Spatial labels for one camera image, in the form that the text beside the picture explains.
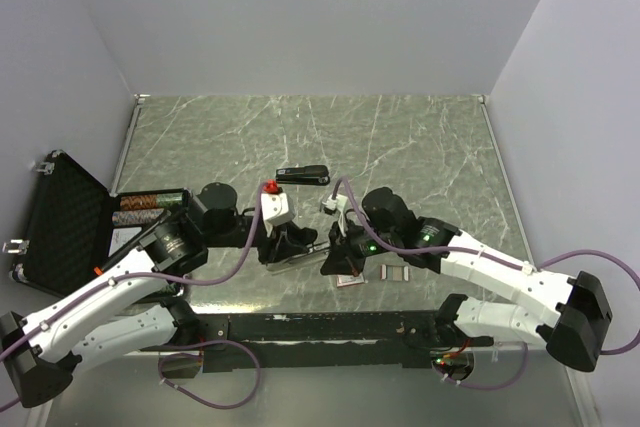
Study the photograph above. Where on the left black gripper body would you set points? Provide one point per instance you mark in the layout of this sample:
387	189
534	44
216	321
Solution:
268	246

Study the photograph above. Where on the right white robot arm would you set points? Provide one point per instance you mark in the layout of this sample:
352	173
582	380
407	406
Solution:
568	316

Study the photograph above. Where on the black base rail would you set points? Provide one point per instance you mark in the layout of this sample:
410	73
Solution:
298	340

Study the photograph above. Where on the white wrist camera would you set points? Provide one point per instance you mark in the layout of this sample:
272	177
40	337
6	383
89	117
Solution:
276	207
336	205

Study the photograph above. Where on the black stapler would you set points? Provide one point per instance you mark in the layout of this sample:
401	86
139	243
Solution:
313	175

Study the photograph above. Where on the red white staple box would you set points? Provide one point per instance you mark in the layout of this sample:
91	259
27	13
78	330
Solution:
349	280

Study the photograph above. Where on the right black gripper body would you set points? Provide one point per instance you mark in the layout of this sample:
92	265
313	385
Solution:
356	244

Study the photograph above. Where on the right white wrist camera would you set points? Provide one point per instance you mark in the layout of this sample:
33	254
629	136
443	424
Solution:
336	205

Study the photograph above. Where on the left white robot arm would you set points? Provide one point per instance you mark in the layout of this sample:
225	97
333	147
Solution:
43	351

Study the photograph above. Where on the silver stapler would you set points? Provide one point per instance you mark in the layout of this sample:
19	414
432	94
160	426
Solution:
316	253

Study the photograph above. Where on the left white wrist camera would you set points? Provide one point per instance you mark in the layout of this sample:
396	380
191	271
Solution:
276	207

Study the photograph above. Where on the black poker chip case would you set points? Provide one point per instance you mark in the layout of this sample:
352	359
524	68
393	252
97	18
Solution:
76	224

